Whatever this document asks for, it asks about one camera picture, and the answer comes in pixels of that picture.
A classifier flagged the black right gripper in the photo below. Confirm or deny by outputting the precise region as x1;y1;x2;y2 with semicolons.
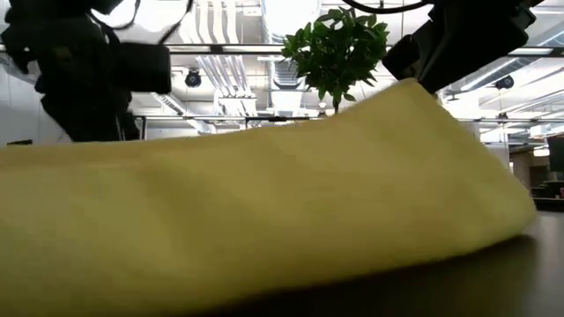
416;0;545;95

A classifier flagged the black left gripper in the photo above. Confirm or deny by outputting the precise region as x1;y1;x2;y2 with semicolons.
35;40;141;144

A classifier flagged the yellow microfiber towel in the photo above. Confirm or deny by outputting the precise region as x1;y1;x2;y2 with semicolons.
0;77;538;317

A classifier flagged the green potted plant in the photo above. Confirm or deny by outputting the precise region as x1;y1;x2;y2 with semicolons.
279;5;391;115

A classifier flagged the black computer monitor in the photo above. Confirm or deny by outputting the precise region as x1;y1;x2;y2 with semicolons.
546;135;564;173

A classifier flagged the black overhead crossbar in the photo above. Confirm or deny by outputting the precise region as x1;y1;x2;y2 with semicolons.
167;42;564;57

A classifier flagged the black ceiling camera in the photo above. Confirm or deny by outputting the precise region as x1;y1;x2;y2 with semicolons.
184;67;204;88
494;74;516;91

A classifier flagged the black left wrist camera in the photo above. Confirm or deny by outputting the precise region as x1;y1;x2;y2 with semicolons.
115;41;173;95

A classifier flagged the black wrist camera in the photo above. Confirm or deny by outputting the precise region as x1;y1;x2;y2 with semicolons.
115;41;173;95
382;33;423;82

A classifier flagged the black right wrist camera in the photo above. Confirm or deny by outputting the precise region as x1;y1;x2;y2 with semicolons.
382;33;423;82

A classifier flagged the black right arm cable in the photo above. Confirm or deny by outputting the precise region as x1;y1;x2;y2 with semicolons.
340;0;436;15

